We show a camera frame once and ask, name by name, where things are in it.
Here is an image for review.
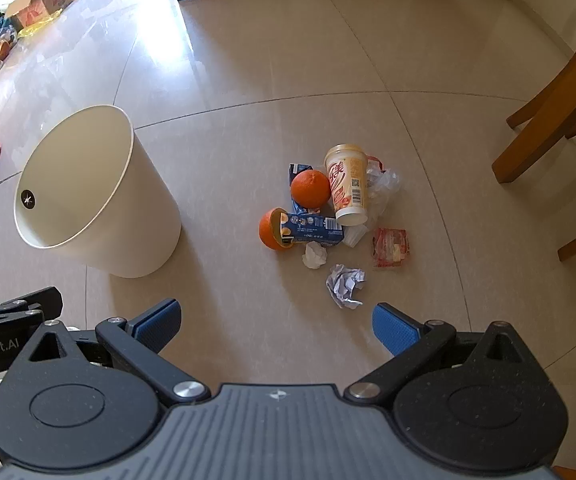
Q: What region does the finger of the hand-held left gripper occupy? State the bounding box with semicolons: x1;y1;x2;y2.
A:
0;287;64;333

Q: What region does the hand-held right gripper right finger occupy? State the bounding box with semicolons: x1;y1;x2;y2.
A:
344;302;543;407

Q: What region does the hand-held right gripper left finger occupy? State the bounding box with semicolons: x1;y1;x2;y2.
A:
18;299;213;409

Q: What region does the white trash bin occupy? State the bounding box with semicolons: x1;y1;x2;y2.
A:
14;105;182;279

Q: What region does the orange peel half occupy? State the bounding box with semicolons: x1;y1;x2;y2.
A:
259;207;296;252

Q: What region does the clear plastic bag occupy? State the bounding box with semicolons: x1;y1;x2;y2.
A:
365;156;401;223

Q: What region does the milk tea paper cup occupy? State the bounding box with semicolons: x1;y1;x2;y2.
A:
324;144;370;226

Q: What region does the crumpled printed paper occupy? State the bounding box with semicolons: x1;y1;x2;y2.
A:
325;264;366;310

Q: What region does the red snack wrapper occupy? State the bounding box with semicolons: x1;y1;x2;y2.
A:
372;227;411;268

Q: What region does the small clear plastic cup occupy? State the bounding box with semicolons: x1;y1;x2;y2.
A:
343;224;370;248

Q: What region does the white crumpled tissue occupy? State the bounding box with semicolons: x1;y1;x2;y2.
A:
302;241;329;271

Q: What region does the round orange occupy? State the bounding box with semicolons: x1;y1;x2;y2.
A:
290;170;332;208

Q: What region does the yellow plastic bag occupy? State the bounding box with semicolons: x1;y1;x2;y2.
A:
18;12;59;38

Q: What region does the wooden chair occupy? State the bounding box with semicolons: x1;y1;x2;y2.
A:
492;5;576;262

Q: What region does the open cardboard box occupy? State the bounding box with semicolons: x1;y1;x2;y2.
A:
5;0;64;31

